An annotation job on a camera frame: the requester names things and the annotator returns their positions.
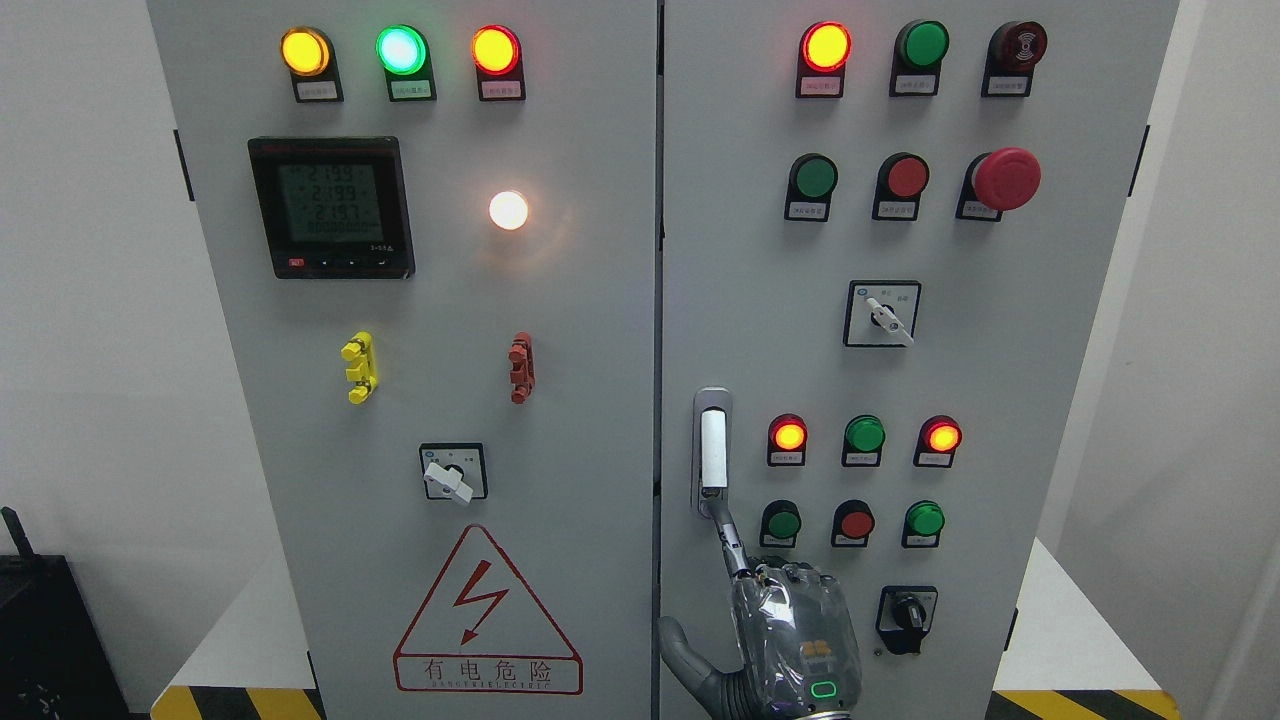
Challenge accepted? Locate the left door rotary selector switch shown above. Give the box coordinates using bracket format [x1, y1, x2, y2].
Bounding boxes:
[419, 442, 488, 506]

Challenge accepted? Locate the red lit indicator middle left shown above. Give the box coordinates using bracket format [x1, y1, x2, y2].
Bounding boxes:
[765, 413, 808, 468]

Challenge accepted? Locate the black box at left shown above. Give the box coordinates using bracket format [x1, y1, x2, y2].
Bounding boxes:
[1, 507, 131, 719]

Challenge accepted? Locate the red push button lower middle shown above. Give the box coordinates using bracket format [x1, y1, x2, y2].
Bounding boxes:
[829, 498, 876, 548]

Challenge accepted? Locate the red plastic terminal clip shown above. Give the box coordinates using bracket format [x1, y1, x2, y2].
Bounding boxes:
[507, 331, 536, 405]

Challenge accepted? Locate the green indicator light middle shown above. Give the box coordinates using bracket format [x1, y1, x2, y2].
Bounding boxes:
[841, 414, 886, 468]

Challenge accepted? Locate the red emergency stop mushroom button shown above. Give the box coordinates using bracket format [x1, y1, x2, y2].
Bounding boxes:
[955, 146, 1042, 222]

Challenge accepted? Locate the yellow indicator light top left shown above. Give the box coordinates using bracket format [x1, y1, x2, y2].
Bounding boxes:
[280, 26, 344, 102]

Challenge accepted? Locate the red lit indicator middle right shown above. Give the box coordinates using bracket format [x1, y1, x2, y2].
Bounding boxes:
[913, 415, 963, 468]

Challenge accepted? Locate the grey cabinet door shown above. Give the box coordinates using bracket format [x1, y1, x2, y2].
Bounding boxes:
[148, 1, 659, 719]
[659, 1, 1178, 719]

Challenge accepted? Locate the grey robotic humanoid hand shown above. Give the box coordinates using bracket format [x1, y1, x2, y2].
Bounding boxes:
[658, 497, 861, 719]

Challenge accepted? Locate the green push button lower right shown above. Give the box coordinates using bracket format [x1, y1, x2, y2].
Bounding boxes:
[901, 500, 946, 550]

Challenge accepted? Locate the red push button upper row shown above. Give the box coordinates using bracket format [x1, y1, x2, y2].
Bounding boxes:
[872, 152, 931, 222]

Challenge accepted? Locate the silver cabinet door handle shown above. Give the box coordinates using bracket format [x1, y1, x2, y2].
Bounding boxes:
[690, 386, 732, 519]

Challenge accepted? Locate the green lit indicator light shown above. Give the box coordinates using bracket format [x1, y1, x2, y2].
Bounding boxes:
[375, 24, 436, 102]

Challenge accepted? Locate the red lit indicator top right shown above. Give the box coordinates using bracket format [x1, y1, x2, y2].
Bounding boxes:
[795, 20, 852, 99]

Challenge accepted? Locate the red electric hazard warning sticker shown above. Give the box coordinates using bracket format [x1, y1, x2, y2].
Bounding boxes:
[393, 524, 582, 694]

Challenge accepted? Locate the grey right cabinet door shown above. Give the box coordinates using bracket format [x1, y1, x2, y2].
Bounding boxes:
[659, 1, 1178, 719]

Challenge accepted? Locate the green indicator light top right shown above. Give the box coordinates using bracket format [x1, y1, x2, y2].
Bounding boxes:
[890, 19, 950, 97]

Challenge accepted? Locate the white lit indicator lamp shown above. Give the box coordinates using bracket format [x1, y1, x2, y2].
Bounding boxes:
[488, 190, 530, 231]

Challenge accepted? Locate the black digital power meter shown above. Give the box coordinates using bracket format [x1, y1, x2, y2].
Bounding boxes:
[247, 136, 415, 279]

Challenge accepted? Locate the black knob selector switch bottom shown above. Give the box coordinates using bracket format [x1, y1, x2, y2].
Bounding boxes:
[876, 585, 940, 655]

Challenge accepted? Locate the dark red buzzer alarm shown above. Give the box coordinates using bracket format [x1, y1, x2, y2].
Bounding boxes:
[980, 20, 1047, 97]

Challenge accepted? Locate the right door upper selector switch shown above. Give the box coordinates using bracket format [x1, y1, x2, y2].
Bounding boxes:
[844, 281, 922, 348]

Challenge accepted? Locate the red-rimmed yellow indicator light left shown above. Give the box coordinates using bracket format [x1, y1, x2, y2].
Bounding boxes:
[471, 24, 526, 102]

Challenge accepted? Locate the green push button upper row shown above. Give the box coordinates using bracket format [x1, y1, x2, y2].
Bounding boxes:
[783, 152, 838, 222]

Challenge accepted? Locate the red lit indicator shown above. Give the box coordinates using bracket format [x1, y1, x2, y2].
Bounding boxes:
[795, 20, 852, 99]
[765, 413, 808, 468]
[913, 415, 963, 468]

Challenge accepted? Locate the grey left cabinet door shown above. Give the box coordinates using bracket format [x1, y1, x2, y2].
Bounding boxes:
[148, 1, 659, 719]

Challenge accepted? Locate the yellow plastic terminal clip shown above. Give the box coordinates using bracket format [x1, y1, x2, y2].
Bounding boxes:
[340, 331, 379, 405]

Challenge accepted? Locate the green push button lower left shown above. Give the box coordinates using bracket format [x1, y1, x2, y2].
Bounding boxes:
[759, 498, 803, 548]

